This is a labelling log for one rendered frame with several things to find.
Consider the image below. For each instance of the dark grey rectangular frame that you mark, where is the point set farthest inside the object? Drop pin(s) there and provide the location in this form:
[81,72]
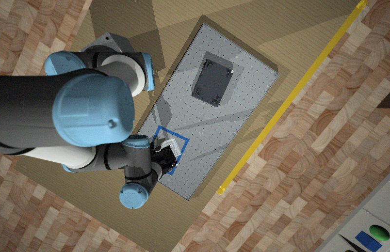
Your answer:
[212,83]

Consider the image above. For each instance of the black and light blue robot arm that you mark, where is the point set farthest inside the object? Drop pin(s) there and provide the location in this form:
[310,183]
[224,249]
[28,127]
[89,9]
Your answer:
[81,115]

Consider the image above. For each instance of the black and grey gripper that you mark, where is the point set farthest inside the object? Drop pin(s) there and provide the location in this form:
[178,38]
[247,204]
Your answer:
[166,157]

